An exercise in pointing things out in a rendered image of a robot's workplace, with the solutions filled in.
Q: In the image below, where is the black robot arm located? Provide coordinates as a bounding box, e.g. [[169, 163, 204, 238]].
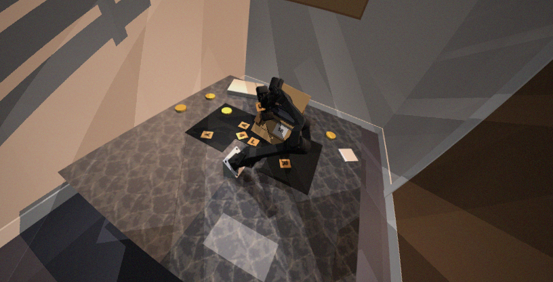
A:
[[228, 77, 311, 171]]

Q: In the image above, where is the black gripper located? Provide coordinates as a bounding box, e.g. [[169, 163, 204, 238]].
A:
[[255, 85, 274, 121]]

